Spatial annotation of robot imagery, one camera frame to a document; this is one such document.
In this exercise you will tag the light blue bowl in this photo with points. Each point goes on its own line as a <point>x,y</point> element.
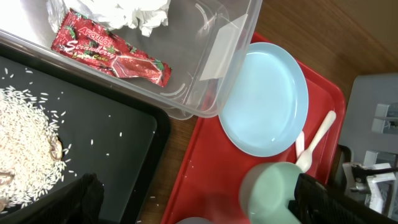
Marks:
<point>194,220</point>

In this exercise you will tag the cream plastic spoon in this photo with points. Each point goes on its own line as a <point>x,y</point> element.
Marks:
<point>304,162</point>

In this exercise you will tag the light blue plate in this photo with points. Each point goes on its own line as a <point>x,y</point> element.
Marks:
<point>268,104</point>

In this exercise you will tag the green bowl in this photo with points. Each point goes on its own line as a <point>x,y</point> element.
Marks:
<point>266,191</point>

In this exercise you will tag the red snack wrapper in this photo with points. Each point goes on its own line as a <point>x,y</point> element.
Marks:
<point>90,43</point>

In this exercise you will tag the crumpled white tissue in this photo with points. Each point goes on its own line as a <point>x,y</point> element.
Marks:
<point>145,15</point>

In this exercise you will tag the red serving tray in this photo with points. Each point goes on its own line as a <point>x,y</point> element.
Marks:
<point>213,168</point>

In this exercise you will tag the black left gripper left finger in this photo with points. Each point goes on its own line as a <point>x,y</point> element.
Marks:
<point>78,202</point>

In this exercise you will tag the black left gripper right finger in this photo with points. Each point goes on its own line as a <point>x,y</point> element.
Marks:
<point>316,203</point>

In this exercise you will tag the rice and food scraps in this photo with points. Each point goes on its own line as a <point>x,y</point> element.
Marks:
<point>31,150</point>

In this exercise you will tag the pink plastic fork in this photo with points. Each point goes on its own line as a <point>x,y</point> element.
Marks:
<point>300,144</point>

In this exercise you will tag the grey dishwasher rack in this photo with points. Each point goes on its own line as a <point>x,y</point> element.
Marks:
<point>370,133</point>

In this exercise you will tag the clear plastic bin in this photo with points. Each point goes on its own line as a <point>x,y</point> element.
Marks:
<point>205,43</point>

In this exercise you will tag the black food waste tray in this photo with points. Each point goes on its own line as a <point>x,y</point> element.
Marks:
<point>118,138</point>

